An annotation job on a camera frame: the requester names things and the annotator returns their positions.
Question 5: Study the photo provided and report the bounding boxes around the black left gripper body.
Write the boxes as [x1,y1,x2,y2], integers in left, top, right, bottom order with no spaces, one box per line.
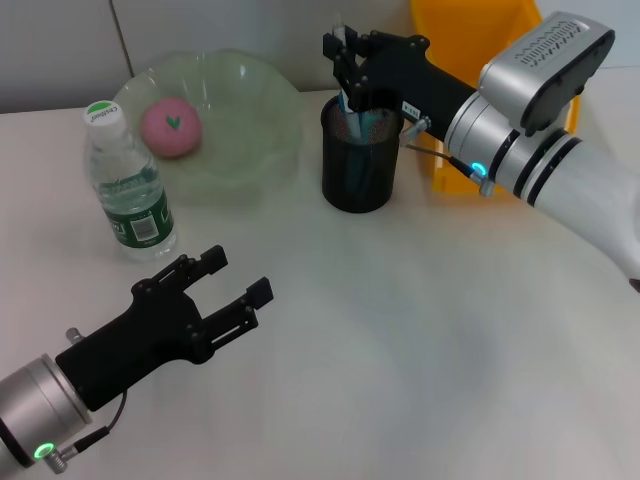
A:
[54,277,210,412]

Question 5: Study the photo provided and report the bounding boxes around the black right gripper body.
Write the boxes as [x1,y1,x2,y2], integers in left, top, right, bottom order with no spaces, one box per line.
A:
[348,34,480,145]

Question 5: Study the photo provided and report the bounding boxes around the blue scissors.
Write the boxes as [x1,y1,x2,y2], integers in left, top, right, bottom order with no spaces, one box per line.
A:
[338,88,397,196]

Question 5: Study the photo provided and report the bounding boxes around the grey white ballpoint pen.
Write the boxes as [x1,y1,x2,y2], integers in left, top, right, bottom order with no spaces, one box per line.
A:
[331,13,364,144]

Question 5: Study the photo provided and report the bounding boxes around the clear plastic water bottle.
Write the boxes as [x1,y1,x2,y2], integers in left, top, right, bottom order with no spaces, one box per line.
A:
[82,99,180,262]

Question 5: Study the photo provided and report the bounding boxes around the pink peach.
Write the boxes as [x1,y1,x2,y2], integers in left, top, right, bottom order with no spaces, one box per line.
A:
[139,97,204,160]

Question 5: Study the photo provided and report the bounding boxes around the black mesh pen holder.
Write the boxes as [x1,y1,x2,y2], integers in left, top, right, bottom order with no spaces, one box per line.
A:
[319,92,405,215]

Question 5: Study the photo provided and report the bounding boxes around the green glass fruit bowl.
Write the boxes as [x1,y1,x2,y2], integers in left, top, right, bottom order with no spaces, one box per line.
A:
[109,47,305,206]

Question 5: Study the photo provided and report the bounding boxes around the right gripper metal plug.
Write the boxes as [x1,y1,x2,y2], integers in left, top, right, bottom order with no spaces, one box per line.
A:
[398,114,432,147]

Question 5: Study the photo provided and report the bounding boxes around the yellow plastic bin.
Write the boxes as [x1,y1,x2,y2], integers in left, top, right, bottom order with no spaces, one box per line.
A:
[408,0,585,195]

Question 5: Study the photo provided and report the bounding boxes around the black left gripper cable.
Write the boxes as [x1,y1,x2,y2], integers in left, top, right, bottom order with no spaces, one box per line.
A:
[43,388,130,475]

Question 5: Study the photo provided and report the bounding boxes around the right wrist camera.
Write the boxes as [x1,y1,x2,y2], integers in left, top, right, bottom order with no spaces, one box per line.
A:
[478,10,617,140]

